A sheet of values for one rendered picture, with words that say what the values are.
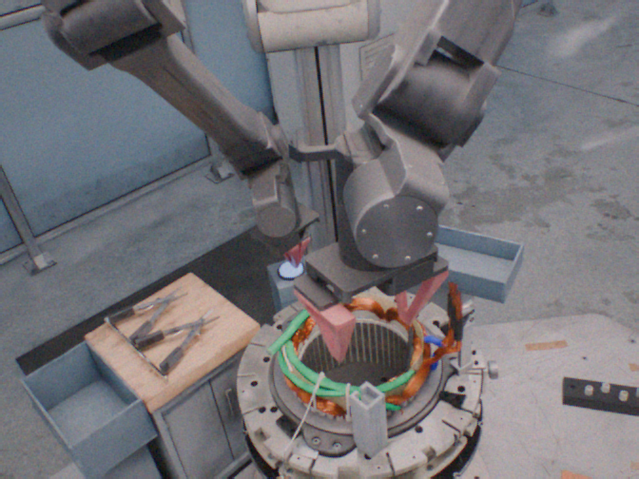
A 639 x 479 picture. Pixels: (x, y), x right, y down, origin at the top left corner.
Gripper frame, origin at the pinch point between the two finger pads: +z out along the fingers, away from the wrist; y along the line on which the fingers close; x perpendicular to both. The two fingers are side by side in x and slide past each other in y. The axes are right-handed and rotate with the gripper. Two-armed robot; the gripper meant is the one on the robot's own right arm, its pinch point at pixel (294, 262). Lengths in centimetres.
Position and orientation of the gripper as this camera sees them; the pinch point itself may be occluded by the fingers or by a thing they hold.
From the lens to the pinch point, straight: 110.2
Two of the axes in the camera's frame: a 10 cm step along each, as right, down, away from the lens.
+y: 7.4, -5.2, 4.2
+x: -6.5, -4.1, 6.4
